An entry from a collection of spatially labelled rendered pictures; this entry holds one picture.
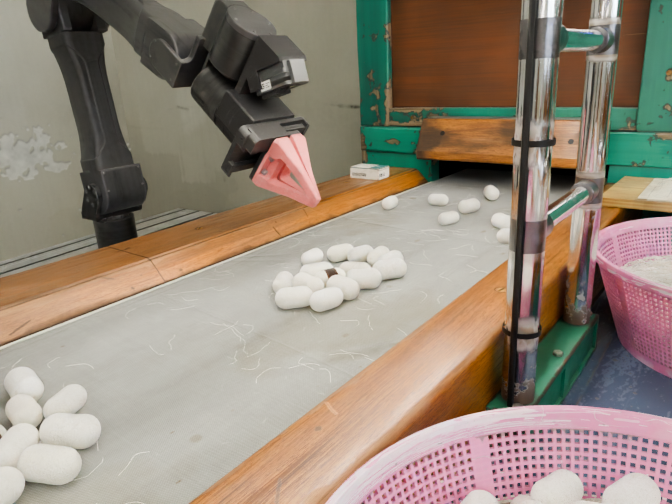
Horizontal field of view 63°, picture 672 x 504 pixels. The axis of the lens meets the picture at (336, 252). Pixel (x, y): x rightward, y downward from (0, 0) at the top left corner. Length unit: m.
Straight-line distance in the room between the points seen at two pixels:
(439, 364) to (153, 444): 0.18
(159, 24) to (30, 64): 2.00
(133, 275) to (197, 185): 2.02
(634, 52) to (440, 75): 0.31
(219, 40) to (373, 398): 0.44
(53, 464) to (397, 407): 0.19
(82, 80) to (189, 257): 0.35
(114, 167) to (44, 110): 1.82
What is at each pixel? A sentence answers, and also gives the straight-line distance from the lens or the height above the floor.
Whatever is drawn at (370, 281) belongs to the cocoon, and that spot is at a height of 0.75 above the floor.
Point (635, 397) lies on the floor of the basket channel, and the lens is 0.54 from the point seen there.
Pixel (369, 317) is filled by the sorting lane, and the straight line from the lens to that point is 0.49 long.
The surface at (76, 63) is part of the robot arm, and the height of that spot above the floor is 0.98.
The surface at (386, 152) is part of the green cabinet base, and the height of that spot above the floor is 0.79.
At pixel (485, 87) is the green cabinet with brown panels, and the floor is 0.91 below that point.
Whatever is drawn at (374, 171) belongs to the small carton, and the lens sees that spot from 0.94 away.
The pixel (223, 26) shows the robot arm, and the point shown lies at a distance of 0.64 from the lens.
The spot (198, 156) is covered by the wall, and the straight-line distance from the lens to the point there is 2.57.
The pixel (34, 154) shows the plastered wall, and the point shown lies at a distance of 2.67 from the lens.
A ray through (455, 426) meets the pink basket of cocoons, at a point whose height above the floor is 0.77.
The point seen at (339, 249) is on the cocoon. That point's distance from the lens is 0.62.
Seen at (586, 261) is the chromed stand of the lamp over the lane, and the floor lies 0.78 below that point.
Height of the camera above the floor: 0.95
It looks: 19 degrees down
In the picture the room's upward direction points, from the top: 3 degrees counter-clockwise
